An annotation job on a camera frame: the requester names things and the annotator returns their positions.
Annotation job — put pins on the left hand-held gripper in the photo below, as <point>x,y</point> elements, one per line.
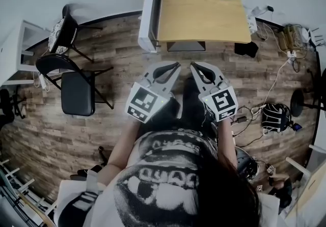
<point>144,101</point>

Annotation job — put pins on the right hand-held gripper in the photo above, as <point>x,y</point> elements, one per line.
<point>221,101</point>

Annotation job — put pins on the white microwave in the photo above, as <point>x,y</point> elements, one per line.
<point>152,4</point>

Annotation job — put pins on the person's right forearm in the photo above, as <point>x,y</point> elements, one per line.
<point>228,144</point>

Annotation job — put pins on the person's left forearm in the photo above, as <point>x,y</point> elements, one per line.
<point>122,149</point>

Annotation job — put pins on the grey table support panel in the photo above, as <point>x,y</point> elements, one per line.
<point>186,46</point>

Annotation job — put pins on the black trousers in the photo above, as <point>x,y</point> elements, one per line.
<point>191,111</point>

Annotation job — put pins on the black power adapter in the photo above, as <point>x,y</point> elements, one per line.
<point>241,119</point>

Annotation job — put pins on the white power strip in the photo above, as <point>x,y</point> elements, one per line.
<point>252,25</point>

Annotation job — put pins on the black white striped bag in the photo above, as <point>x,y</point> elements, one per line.
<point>276,117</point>

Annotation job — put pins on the tan cardboard box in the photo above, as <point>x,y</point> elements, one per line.
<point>290,37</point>

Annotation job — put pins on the black folding chair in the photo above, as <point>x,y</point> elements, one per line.
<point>76,96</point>

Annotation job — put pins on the black round device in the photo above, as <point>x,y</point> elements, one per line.
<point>246,165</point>

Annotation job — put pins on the black standing fan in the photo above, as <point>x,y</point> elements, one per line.
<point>303,101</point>

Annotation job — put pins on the chair with patterned cushion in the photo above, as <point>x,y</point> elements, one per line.
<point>62,33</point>

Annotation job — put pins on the white black printed t-shirt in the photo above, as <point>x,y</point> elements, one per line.
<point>158,185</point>

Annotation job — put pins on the white desk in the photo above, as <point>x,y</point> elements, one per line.
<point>15,50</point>

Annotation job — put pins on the black office chair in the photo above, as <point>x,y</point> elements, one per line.
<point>9,106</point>

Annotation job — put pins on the black wall plug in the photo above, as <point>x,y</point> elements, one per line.
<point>270,8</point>

